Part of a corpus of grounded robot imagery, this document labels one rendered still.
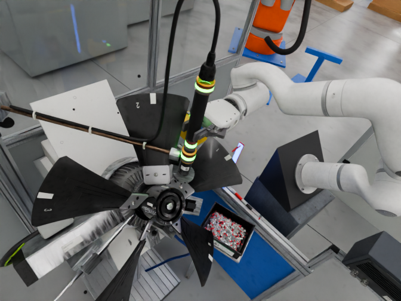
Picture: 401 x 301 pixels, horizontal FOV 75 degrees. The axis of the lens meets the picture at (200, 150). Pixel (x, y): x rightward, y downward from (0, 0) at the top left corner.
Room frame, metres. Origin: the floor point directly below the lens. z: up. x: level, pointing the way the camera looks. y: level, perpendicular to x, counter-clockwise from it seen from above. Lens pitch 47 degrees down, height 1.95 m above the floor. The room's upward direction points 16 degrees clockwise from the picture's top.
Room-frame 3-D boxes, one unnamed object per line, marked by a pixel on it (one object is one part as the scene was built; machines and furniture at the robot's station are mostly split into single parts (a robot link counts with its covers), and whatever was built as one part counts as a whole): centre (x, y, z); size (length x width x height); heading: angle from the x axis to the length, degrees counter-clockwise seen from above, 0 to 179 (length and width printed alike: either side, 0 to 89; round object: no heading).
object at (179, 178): (0.51, 0.04, 1.31); 0.09 x 0.07 x 0.10; 91
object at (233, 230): (0.58, -0.22, 0.83); 0.19 x 0.14 x 0.04; 72
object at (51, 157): (0.68, 0.62, 0.92); 0.17 x 0.16 x 0.11; 56
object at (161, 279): (0.51, 0.27, 0.04); 0.62 x 0.46 x 0.08; 56
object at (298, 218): (0.88, -0.53, 0.47); 0.30 x 0.30 x 0.93; 46
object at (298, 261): (0.76, -0.25, 0.82); 0.90 x 0.04 x 0.08; 56
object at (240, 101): (0.65, -0.06, 1.46); 0.09 x 0.03 x 0.08; 56
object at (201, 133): (0.51, 0.00, 1.46); 0.07 x 0.03 x 0.03; 147
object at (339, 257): (0.46, -0.69, 1.04); 0.24 x 0.03 x 0.03; 56
